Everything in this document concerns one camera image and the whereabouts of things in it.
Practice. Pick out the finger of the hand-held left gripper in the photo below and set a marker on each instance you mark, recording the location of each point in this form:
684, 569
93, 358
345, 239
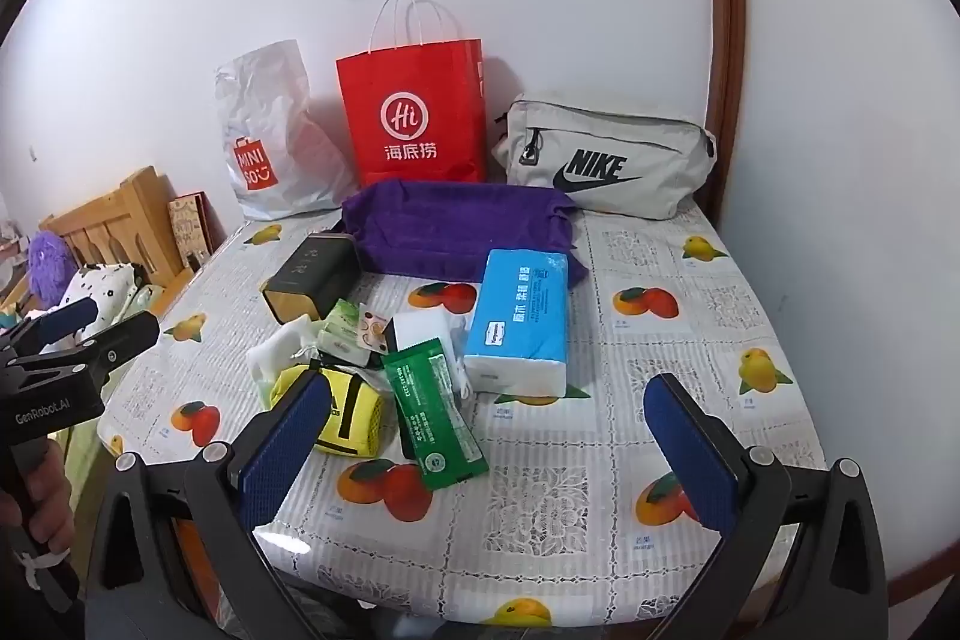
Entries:
112, 340
67, 314

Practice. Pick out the white packet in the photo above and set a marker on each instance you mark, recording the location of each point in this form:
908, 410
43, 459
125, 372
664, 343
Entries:
424, 329

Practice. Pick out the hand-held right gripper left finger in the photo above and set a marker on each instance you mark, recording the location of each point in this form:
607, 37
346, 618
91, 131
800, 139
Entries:
289, 445

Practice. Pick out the fruit print tablecloth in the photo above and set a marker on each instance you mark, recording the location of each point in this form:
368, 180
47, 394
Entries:
675, 347

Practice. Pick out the beige waist bag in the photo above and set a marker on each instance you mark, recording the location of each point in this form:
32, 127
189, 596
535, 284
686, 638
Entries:
622, 130

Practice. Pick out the person's left hand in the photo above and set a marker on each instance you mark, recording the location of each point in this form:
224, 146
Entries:
49, 482

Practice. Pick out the dark green wipes packet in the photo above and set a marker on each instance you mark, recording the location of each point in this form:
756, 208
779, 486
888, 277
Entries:
427, 415

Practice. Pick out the small brown patterned box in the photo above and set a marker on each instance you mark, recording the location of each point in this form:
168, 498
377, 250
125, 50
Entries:
187, 227

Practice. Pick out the red paper bag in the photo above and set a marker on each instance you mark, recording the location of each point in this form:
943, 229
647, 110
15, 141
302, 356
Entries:
412, 85

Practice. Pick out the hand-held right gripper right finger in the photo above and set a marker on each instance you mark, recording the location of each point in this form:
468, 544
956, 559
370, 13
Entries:
694, 460

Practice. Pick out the yellow black pouch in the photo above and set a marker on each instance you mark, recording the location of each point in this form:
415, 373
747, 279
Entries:
352, 407

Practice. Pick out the wooden headboard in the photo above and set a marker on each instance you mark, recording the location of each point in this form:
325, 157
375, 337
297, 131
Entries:
112, 220

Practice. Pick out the light green tissue packet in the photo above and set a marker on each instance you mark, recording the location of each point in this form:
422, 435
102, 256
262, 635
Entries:
341, 325

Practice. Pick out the purple plush toy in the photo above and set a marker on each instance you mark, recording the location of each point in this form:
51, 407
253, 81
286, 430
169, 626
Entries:
52, 261

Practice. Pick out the blue tissue pack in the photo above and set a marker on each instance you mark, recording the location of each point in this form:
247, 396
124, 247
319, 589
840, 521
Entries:
517, 310

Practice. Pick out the small cartoon print packet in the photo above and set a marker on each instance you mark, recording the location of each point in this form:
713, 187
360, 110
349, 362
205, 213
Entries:
373, 329

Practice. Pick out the purple fabric storage bin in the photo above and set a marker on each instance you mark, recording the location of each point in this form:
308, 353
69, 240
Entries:
450, 227

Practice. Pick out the white plastic shopping bag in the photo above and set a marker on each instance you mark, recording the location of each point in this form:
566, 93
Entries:
262, 108

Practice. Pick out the white black-dotted pillow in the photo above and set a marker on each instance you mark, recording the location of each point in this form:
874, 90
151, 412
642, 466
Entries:
105, 284

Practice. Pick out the dark box with gold trim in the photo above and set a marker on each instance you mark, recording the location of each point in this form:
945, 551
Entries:
307, 272

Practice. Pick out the white socks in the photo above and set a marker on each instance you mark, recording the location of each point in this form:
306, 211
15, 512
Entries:
285, 344

